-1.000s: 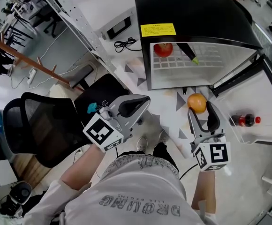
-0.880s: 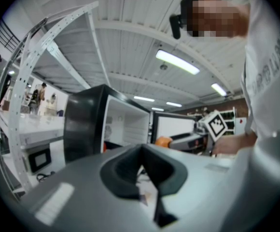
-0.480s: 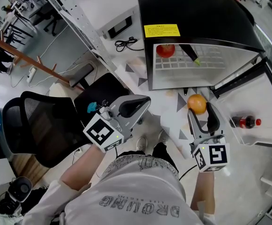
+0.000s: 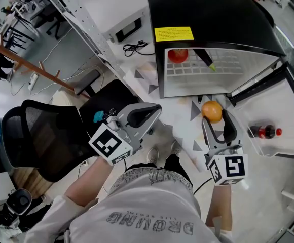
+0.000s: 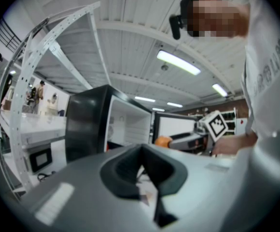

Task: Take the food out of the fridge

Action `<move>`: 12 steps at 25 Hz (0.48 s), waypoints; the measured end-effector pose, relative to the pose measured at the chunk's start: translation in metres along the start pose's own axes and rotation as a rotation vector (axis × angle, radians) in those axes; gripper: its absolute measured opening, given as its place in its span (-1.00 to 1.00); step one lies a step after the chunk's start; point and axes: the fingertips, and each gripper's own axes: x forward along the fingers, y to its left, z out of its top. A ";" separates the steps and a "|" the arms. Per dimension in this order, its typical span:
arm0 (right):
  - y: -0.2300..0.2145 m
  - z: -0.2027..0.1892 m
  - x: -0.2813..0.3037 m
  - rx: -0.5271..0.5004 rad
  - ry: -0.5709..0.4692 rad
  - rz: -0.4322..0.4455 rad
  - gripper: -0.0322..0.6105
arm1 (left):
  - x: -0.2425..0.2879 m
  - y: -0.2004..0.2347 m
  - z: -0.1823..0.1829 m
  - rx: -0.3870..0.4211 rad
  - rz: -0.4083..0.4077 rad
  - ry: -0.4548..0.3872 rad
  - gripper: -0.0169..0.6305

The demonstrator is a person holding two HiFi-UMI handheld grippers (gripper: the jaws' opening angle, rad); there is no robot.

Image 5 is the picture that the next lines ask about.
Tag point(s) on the long ceiling light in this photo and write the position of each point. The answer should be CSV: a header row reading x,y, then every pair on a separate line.
x,y
178,62
174,104
144,98
219,90

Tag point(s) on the white metal shelving rack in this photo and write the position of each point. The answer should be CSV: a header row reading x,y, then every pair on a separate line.
x,y
18,100

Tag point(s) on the person's white printed shirt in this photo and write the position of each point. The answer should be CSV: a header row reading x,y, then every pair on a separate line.
x,y
268,69

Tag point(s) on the person's head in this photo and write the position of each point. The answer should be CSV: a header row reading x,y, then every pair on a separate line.
x,y
214,16

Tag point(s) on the person's right forearm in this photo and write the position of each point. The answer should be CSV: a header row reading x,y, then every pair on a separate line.
x,y
236,142

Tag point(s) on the white cabinet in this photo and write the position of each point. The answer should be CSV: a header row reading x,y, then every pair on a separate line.
x,y
242,126

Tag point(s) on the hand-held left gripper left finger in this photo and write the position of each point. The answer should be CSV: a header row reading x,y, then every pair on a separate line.
x,y
120,178

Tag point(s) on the black mezzanine railing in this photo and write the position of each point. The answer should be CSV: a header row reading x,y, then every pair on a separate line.
x,y
7,33

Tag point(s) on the round ceiling fixture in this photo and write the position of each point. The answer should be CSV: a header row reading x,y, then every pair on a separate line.
x,y
164,67

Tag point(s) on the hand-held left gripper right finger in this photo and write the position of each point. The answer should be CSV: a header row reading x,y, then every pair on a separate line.
x,y
169,175

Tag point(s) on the white microwave oven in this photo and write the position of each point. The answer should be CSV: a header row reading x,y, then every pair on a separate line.
x,y
39,159

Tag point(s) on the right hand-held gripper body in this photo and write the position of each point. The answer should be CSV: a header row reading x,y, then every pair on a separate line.
x,y
217,127

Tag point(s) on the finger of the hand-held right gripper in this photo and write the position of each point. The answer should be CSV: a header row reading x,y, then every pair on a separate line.
x,y
173,144

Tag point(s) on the orange fruit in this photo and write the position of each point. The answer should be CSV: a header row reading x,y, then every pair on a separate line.
x,y
161,141

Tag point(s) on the black mini fridge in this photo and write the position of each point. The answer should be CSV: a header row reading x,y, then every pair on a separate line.
x,y
82,120

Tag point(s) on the white shelf with items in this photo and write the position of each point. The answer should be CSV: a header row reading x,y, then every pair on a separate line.
x,y
229,122

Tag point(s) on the black head-mounted camera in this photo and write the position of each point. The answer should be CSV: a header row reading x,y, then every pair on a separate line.
x,y
176,26

